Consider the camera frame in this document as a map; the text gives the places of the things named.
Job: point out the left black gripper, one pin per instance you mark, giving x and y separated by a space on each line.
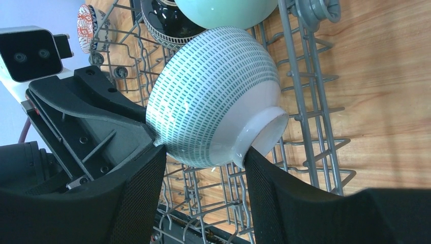
102 151

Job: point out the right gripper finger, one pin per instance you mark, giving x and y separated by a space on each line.
288 210

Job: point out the light blue striped bowl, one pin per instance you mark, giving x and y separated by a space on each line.
216 98

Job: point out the blue floral white bowl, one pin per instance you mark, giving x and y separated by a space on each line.
103 32

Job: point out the blue zigzag bowl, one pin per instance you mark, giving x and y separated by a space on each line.
86 25

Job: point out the mint green bowl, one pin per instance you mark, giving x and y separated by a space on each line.
210 14

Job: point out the black patterned bowl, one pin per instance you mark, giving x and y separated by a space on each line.
167 24

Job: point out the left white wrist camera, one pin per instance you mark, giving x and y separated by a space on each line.
29 53

